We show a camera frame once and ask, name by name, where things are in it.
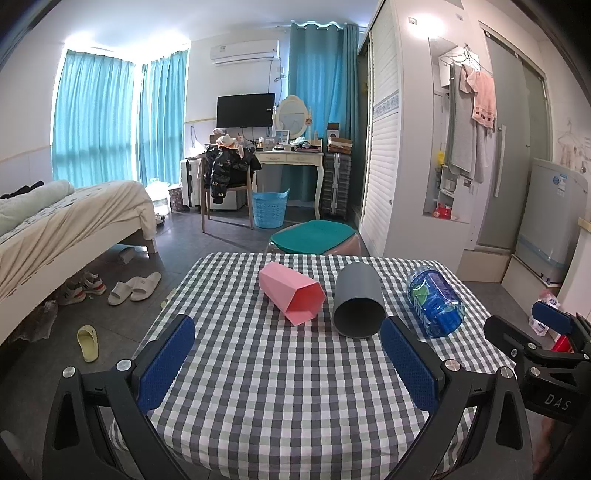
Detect light green pillow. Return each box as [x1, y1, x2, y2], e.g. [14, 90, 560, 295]
[0, 180, 75, 237]

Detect pink towel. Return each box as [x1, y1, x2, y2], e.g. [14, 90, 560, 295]
[463, 68, 498, 131]

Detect white plastic bag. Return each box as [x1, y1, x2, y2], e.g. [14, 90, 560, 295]
[146, 177, 170, 214]

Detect pair of sneakers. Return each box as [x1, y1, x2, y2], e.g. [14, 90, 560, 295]
[57, 271, 108, 306]

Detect white wardrobe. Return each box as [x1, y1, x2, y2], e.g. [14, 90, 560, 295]
[355, 0, 491, 278]

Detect yellow slipper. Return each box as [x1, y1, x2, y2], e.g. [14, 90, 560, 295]
[76, 325, 99, 363]

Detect white washing machine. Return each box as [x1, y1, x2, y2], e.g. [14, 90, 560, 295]
[514, 158, 590, 285]

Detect pile of clothes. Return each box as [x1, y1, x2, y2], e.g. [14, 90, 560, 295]
[215, 133, 246, 152]

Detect dark ribbed suitcase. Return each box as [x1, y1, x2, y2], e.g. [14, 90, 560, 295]
[321, 152, 352, 219]

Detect dark patterned jacket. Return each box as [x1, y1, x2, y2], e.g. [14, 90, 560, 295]
[203, 143, 262, 205]

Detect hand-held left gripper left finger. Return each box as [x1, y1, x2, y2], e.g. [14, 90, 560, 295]
[41, 315, 204, 480]

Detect frosted glass sliding door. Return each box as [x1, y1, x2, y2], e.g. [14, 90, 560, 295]
[477, 22, 553, 254]

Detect wide turquoise window curtain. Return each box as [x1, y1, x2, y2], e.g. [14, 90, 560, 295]
[50, 48, 138, 189]

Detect white air conditioner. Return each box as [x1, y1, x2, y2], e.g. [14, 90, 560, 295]
[209, 40, 281, 65]

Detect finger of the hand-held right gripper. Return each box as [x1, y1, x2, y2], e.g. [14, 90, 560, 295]
[530, 301, 578, 334]
[484, 315, 543, 357]

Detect pink hexagonal cup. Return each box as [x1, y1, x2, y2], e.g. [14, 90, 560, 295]
[259, 261, 326, 326]

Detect wooden chair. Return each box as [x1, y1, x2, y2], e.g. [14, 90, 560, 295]
[200, 154, 256, 233]

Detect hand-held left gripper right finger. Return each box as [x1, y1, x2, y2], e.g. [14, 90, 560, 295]
[380, 316, 537, 480]

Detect blue plastic bottle cup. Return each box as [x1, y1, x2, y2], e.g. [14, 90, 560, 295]
[406, 266, 465, 340]

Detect blue plastic laundry basket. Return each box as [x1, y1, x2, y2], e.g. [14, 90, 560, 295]
[251, 188, 291, 230]

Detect bed with cream blanket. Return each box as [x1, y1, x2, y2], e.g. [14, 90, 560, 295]
[0, 179, 158, 344]

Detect white oval mirror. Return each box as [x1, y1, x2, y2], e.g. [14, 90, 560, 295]
[272, 95, 310, 139]

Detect dark cloth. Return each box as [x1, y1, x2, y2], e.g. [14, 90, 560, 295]
[0, 182, 45, 200]

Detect black television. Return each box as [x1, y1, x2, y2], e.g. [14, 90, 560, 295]
[216, 93, 276, 129]

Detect person's right forearm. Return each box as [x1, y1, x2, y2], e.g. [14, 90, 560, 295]
[538, 413, 559, 480]

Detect metal clothes hangers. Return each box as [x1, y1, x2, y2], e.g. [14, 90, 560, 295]
[438, 43, 493, 75]

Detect white suitcase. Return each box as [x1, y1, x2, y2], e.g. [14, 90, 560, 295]
[184, 156, 206, 209]

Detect white slipper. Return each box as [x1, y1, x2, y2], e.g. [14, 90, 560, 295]
[130, 272, 163, 302]
[107, 281, 136, 306]

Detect grey round cup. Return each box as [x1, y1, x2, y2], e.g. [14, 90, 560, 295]
[332, 261, 387, 340]

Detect dark teal curtain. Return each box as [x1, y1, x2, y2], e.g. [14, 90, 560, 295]
[288, 22, 360, 205]

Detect grey towel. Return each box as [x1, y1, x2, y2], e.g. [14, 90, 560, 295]
[448, 62, 477, 175]

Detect green seat cushion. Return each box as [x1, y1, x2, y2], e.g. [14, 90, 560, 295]
[270, 220, 354, 255]

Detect narrow turquoise window curtain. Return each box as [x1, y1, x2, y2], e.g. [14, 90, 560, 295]
[137, 48, 190, 186]

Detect grey white checkered tablecloth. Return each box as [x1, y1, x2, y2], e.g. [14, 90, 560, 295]
[108, 251, 519, 480]

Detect white dressing table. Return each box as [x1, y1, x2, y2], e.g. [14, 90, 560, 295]
[252, 148, 326, 221]

